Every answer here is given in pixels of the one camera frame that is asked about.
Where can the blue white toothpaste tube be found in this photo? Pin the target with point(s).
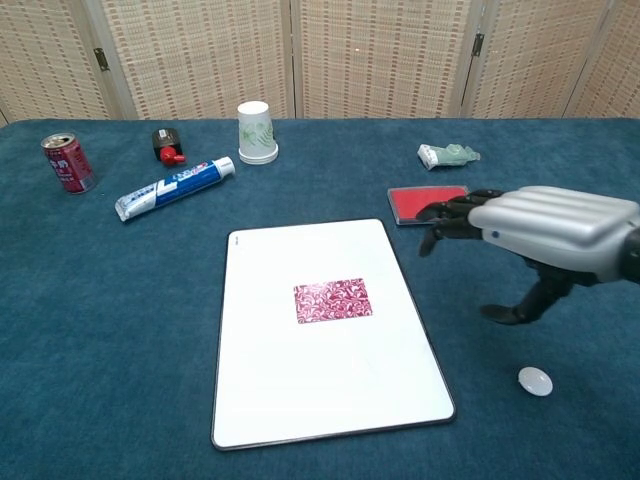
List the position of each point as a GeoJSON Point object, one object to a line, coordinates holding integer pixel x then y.
{"type": "Point", "coordinates": [170, 188]}

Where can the black red small device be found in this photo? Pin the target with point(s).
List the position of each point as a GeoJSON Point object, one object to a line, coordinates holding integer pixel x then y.
{"type": "Point", "coordinates": [167, 145]}

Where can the red beverage can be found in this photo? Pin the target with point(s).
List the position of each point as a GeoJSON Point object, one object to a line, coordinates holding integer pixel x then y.
{"type": "Point", "coordinates": [67, 164]}

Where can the red ink stamp pad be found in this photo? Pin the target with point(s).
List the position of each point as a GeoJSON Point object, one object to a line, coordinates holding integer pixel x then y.
{"type": "Point", "coordinates": [415, 202]}

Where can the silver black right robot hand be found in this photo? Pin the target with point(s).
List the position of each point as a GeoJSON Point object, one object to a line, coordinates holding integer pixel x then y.
{"type": "Point", "coordinates": [550, 220]}

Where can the white paper cup green leaves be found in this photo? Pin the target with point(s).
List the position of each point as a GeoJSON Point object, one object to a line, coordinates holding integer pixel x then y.
{"type": "Point", "coordinates": [256, 135]}

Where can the crumpled green white tube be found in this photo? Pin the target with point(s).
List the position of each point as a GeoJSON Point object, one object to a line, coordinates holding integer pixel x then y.
{"type": "Point", "coordinates": [447, 155]}

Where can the red patterned card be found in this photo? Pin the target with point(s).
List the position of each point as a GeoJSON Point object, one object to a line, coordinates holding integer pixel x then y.
{"type": "Point", "coordinates": [332, 300]}

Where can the white oval pebble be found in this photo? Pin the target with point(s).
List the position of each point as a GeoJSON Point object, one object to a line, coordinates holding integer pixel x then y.
{"type": "Point", "coordinates": [535, 381]}

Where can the blue table cloth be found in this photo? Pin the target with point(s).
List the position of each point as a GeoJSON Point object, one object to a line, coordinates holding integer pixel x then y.
{"type": "Point", "coordinates": [110, 320]}

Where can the white rectangular board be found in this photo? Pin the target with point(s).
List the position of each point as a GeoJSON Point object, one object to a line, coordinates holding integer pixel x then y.
{"type": "Point", "coordinates": [320, 380]}

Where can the woven bamboo folding screen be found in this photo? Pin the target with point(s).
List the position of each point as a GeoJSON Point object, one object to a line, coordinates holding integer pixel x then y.
{"type": "Point", "coordinates": [320, 57]}

